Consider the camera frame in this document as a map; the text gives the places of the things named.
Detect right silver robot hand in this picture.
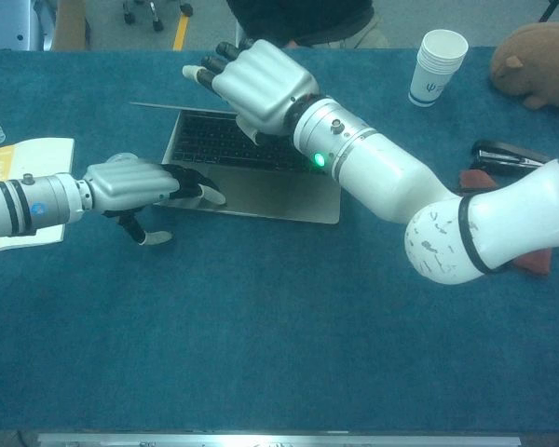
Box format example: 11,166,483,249
182,38,320,145

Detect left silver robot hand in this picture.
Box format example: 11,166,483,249
81,156,227,247

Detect silver laptop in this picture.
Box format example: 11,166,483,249
129,101,342,225

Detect seated person in black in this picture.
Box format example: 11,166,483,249
225,0,390,49

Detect orange white Lexicon booklet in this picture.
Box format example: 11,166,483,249
0,137,75,255

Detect office chair wheel base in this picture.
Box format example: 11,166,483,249
122,0,195,33

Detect brown cardboard box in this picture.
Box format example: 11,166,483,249
50,0,92,51

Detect white paper cup stack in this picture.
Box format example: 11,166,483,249
407,29,470,108

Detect blue carpet table cover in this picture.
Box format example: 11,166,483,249
0,48,559,432

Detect grey metal cabinet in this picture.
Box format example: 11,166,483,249
0,0,57,51

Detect red-brown folded cloth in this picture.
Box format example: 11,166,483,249
456,169,553,277

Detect black stapler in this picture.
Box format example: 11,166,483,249
470,138,553,177

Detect brown plush animal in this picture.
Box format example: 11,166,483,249
488,21,559,117

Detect black tripod legs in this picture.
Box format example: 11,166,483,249
538,0,559,24

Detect aluminium frame rail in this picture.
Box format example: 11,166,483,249
36,431,523,447

